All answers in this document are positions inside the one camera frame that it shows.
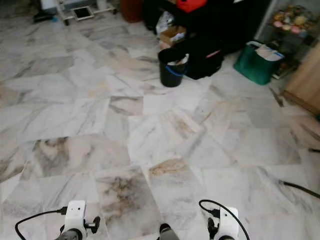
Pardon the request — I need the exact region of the glass display cabinet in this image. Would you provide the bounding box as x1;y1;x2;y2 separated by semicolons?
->
254;0;320;79

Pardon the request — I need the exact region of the white rack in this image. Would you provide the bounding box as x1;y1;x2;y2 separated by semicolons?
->
56;0;119;26

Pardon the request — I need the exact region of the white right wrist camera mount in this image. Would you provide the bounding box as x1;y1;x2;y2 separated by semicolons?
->
218;206;240;240

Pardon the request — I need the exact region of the white plastic bag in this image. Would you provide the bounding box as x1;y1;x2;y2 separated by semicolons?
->
155;11;175;38

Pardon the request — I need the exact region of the black floor cable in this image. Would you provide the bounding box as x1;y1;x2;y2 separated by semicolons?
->
282;180;320;200

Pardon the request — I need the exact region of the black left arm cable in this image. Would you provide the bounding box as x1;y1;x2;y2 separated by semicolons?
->
14;208;69;240

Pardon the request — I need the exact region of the black floor appliance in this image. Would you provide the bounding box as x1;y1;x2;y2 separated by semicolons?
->
32;11;59;24

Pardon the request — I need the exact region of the brown clay pot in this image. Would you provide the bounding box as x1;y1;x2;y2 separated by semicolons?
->
120;0;145;24

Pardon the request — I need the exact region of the green tote bag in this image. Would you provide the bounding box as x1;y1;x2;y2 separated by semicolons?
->
232;40;285;86

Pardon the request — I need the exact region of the artificial flower bunch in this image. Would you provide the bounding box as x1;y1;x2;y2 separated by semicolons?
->
272;5;314;35

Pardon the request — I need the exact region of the brown cardboard box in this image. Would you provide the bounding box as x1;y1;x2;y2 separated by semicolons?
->
158;25;187;49

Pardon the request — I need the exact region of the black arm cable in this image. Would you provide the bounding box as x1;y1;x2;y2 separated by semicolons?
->
198;199;251;240
14;208;69;240

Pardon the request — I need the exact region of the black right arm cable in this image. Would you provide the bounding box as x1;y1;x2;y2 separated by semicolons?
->
198;199;251;240

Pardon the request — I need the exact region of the light wooden cabinet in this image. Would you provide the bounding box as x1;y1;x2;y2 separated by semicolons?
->
282;47;320;116

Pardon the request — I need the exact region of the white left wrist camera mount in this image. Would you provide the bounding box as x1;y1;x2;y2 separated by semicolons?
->
65;200;87;232

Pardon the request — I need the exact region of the black bag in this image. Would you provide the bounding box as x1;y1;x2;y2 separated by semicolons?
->
186;36;226;80

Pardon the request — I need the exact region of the red bag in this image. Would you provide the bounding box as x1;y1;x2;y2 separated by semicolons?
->
176;0;209;13

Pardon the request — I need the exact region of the black furniture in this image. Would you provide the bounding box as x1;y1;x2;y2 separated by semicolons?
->
142;0;274;54

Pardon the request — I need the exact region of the black bucket with blue handle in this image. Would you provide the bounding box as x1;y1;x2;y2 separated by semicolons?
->
157;47;190;89

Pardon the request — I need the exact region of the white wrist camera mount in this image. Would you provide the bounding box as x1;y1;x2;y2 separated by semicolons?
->
65;200;87;232
218;206;240;240

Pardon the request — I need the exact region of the white framed tablet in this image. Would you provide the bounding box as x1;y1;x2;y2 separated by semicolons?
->
72;6;95;22

